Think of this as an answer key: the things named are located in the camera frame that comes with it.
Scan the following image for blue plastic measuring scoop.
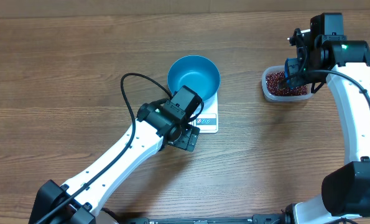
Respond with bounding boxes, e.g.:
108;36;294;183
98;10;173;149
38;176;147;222
284;58;307;89

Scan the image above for clear plastic food container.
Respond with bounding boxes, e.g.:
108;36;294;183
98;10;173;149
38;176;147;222
261;65;313;103

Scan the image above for white digital kitchen scale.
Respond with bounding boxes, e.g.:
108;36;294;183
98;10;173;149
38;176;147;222
190;93;219;134

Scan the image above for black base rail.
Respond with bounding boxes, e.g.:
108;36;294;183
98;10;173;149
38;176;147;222
103;203;297;224

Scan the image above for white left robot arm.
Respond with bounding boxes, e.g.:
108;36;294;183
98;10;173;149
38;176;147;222
29;86;203;223

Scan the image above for teal blue bowl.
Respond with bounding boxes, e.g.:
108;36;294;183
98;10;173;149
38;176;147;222
167;55;221;101

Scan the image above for red adzuki beans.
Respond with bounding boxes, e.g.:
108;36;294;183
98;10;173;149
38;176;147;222
266;71;308;96

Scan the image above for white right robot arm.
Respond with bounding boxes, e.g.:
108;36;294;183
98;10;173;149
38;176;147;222
279;13;370;223

